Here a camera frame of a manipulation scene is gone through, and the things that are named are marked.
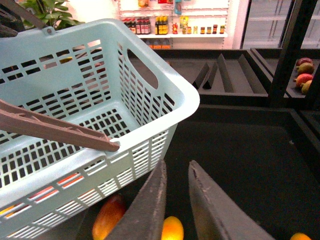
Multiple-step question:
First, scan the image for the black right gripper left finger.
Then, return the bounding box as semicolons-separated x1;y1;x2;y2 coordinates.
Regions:
106;159;167;240

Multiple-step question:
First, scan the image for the green potted plant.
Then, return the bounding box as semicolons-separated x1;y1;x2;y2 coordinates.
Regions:
18;0;84;30

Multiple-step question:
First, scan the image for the light blue plastic basket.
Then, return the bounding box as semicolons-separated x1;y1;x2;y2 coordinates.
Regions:
0;19;200;240

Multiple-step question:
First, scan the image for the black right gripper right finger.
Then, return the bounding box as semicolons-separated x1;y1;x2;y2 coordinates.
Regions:
188;160;273;240

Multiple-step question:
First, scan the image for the black mango tray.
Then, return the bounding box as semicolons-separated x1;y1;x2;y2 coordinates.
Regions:
74;104;320;240

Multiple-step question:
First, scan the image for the brown basket handle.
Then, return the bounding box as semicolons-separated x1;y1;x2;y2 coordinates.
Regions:
0;100;120;152

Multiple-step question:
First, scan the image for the red yellow mango in tray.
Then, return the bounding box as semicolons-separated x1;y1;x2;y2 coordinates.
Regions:
91;194;127;240

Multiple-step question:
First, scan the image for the orange mango in tray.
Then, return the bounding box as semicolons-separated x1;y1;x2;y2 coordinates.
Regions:
161;216;184;240

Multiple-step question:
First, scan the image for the white shelf with bottles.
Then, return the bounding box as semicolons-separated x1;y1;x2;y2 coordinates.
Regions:
116;0;230;50

